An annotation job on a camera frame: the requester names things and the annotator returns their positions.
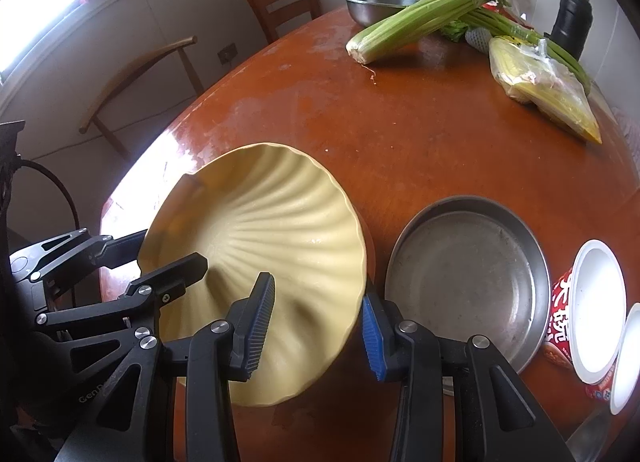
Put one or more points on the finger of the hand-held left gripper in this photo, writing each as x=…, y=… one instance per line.
x=115, y=249
x=165, y=282

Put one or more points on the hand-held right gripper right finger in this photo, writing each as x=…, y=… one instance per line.
x=372, y=337

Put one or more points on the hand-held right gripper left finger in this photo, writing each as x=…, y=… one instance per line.
x=260, y=327

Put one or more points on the yellow ribbed plate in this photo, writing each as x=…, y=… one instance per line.
x=280, y=222

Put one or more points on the round steel plate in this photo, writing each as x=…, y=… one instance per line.
x=465, y=277

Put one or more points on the red instant noodle bowl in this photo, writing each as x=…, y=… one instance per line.
x=597, y=302

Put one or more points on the steel bowl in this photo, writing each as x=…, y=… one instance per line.
x=590, y=442

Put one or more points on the light wooden chair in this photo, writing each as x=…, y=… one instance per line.
x=150, y=54

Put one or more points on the bag of yellow noodles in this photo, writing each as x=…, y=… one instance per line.
x=550, y=96

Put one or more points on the thick celery bunch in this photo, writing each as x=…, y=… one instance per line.
x=400, y=26

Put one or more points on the green leafy vegetable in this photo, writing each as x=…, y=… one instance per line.
x=452, y=32

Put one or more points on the white foam fruit net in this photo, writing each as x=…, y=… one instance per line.
x=477, y=39

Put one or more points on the steel basin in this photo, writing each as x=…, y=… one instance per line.
x=380, y=4

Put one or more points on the thin celery bunch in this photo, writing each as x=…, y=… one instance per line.
x=500, y=24

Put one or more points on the red package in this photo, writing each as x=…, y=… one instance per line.
x=520, y=15

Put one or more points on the black thermos bottle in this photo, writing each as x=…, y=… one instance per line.
x=570, y=21

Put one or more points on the low wall socket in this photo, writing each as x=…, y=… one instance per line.
x=227, y=53

